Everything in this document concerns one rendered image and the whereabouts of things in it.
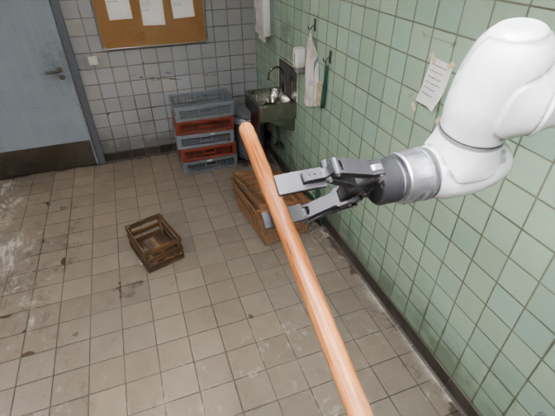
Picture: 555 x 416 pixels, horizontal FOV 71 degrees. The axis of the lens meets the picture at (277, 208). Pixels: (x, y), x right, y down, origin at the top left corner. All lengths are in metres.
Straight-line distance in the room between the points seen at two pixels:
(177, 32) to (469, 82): 3.96
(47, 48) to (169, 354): 3.04
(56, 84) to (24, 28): 0.52
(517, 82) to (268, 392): 2.15
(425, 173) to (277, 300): 2.29
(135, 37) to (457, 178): 3.96
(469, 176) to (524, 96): 0.15
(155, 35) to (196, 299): 2.68
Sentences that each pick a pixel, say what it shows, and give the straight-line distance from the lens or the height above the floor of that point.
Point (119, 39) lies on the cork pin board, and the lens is 4.39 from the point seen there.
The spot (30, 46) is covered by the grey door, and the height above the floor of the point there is 1.28.
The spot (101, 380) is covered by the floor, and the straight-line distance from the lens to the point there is 2.71.
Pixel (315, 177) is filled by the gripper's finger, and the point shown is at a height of 1.89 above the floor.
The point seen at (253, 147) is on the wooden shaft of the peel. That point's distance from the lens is 0.73.
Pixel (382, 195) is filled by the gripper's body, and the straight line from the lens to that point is 0.63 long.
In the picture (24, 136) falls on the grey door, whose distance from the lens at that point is 4.77.
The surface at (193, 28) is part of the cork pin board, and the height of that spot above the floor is 1.33.
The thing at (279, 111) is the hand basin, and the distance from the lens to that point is 3.61.
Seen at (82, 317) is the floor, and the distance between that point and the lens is 3.07.
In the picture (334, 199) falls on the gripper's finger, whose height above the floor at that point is 1.79.
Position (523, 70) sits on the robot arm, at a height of 2.02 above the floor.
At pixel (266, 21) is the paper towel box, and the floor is 1.45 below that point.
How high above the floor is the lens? 2.16
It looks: 36 degrees down
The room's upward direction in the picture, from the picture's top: straight up
